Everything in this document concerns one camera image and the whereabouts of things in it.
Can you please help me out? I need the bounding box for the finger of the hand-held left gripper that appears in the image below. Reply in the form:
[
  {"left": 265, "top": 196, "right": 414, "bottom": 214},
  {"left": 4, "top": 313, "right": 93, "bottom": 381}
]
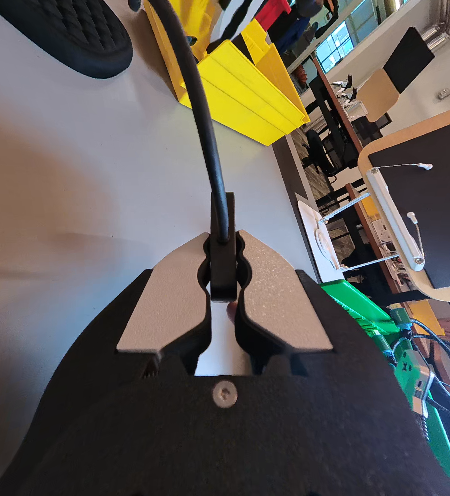
[
  {"left": 211, "top": 0, "right": 246, "bottom": 42},
  {"left": 232, "top": 0, "right": 273, "bottom": 40}
]

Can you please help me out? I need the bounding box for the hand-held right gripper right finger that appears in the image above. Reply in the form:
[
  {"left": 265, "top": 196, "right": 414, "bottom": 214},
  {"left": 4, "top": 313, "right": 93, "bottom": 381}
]
[{"left": 235, "top": 229, "right": 333, "bottom": 374}]

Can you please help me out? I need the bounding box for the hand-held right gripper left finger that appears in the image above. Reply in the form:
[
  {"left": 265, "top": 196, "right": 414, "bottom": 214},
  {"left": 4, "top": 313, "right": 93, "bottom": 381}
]
[{"left": 117, "top": 231, "right": 212, "bottom": 373}]

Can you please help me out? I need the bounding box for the smooth black cable with plug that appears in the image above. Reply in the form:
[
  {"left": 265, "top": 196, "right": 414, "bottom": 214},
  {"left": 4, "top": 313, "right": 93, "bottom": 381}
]
[{"left": 144, "top": 0, "right": 237, "bottom": 304}]

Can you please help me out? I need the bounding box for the green plastic bin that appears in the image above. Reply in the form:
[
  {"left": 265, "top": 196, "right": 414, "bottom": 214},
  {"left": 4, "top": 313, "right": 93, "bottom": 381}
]
[{"left": 320, "top": 279, "right": 450, "bottom": 496}]

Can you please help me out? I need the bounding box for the yellow plastic bin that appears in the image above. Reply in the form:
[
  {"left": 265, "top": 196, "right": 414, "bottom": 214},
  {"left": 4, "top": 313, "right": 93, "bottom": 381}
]
[{"left": 143, "top": 0, "right": 311, "bottom": 147}]

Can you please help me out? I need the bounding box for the red plastic bin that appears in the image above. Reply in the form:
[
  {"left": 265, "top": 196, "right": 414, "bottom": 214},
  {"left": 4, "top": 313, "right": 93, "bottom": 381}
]
[{"left": 255, "top": 0, "right": 292, "bottom": 28}]

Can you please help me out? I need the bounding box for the window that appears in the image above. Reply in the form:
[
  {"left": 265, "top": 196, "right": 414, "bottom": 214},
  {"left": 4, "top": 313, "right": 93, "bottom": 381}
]
[{"left": 315, "top": 20, "right": 354, "bottom": 73}]

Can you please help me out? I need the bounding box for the wooden desk with black legs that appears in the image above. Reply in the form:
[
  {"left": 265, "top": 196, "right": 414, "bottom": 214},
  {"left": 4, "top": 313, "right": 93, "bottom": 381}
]
[{"left": 309, "top": 57, "right": 366, "bottom": 173}]

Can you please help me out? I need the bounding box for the black and silver desk gadget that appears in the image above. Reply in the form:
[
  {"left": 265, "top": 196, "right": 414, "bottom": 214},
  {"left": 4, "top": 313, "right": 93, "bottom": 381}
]
[{"left": 331, "top": 75, "right": 359, "bottom": 104}]

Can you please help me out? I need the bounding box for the black padded wrist rest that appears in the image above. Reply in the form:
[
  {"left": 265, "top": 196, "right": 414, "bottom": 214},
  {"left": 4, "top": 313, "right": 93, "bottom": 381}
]
[{"left": 0, "top": 0, "right": 134, "bottom": 80}]

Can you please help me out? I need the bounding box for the black office chair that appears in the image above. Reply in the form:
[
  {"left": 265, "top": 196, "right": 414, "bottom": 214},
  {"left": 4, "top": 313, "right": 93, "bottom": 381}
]
[{"left": 306, "top": 129, "right": 339, "bottom": 178}]

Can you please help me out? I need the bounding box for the black board with tan rim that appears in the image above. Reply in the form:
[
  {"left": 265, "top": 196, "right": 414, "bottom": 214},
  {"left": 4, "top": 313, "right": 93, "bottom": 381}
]
[{"left": 357, "top": 103, "right": 450, "bottom": 304}]

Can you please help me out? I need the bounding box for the black and tan wall panel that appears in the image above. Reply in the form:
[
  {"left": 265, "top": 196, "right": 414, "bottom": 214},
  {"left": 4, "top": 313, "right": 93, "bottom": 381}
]
[{"left": 357, "top": 26, "right": 436, "bottom": 124}]

